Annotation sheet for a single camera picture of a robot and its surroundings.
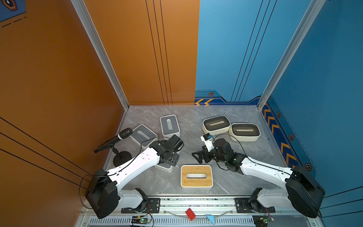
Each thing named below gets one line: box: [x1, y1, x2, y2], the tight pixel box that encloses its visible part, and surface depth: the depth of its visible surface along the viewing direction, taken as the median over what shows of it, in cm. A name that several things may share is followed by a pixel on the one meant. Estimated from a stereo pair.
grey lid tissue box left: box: [129, 123, 158, 150], surface depth 100 cm
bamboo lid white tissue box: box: [180, 164, 214, 191], surface depth 79 cm
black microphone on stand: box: [94, 127, 134, 167], surface depth 74 cm
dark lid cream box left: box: [202, 114, 232, 136], surface depth 103 cm
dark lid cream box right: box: [228, 122, 261, 142], surface depth 101 cm
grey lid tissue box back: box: [159, 114, 181, 140], surface depth 104 cm
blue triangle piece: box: [206, 215, 216, 226], surface depth 69 cm
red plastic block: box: [185, 207, 197, 221], surface depth 71 cm
